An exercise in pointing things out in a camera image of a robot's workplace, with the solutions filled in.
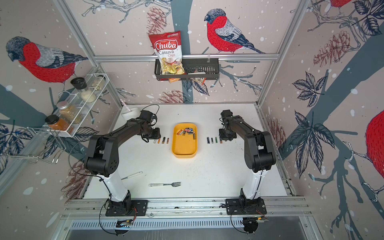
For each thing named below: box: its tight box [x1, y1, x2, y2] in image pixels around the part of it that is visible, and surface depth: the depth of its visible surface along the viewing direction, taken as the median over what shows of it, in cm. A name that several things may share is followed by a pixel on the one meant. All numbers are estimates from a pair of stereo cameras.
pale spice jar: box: [91, 75, 106, 91], surface depth 87 cm
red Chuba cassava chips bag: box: [148, 31, 186, 84], surface depth 85 cm
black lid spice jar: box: [70, 77, 97, 103], surface depth 76 cm
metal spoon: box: [121, 171, 143, 180], surface depth 86 cm
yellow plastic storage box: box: [172, 122, 198, 159], surface depth 103 cm
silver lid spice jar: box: [56, 100, 83, 124], surface depth 67 cm
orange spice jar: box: [44, 114, 74, 132], surface depth 63 cm
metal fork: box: [148, 182, 182, 187], surface depth 83 cm
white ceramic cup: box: [121, 108, 140, 121], surface depth 97 cm
